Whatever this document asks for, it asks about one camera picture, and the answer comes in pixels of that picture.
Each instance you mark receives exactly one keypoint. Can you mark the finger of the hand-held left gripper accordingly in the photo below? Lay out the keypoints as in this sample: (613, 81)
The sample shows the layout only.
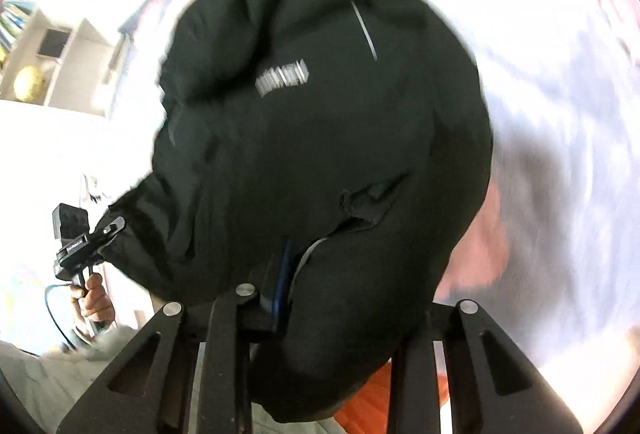
(112, 229)

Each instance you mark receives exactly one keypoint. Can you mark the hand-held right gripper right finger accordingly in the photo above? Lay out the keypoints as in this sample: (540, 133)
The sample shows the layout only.
(415, 389)

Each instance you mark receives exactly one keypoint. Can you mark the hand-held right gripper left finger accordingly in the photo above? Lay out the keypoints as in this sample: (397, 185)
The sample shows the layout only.
(280, 294)

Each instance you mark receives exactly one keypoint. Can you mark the black hooded jacket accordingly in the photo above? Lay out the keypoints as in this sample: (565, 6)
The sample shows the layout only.
(325, 139)

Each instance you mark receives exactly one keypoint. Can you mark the person's left hand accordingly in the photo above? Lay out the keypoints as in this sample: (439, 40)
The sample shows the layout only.
(97, 304)

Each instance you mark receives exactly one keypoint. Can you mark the orange cloth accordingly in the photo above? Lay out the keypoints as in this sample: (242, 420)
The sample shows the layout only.
(370, 399)

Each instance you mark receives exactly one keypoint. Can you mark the yellow globe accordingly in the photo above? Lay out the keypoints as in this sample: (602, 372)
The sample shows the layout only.
(30, 84)

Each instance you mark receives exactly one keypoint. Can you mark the white bookshelf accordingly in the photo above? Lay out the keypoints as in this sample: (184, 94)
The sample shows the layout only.
(85, 64)

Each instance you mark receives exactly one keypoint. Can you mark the row of colourful books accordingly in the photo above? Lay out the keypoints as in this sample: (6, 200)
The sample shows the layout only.
(12, 32)

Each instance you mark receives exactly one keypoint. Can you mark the floral bed blanket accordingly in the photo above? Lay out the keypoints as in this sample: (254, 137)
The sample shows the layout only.
(550, 114)

